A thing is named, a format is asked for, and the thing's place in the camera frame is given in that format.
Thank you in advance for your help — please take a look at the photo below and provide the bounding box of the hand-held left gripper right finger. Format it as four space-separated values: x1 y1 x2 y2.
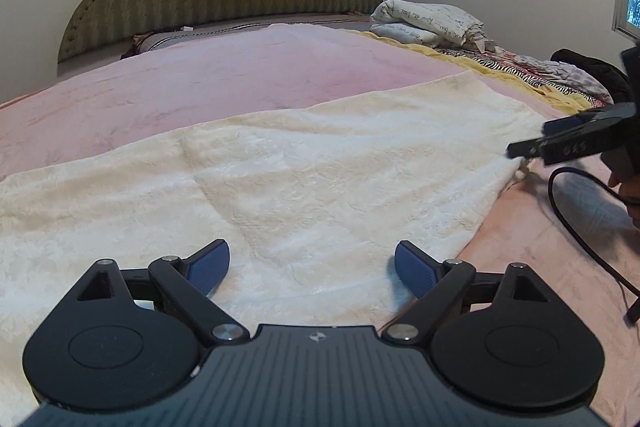
381 240 561 342

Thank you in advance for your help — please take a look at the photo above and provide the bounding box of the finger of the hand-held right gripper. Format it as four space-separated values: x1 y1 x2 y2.
506 138 546 159
544 103 638 138

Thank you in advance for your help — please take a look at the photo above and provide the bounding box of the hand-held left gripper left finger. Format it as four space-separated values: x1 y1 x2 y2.
64 239 251 347

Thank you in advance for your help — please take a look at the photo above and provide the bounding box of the cream white blanket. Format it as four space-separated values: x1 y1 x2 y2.
0 69 546 408

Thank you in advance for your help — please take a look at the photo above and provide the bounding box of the person's right hand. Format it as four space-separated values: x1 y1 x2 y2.
607 167 640 228

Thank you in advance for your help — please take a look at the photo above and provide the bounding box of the black cloth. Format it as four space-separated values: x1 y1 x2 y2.
550 48 631 105

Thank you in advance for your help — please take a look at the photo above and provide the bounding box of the grey floral cloth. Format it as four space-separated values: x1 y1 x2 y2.
495 49 613 104

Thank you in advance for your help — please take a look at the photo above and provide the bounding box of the zebra striped cloth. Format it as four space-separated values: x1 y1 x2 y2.
435 47 596 108

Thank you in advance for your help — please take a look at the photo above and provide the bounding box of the pink floral blanket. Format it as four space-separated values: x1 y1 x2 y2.
0 23 640 427

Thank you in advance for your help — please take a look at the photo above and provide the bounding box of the grey striped pillow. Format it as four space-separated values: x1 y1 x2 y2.
132 12 373 52

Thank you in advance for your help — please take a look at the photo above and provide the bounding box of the black cable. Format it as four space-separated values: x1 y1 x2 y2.
547 167 640 324

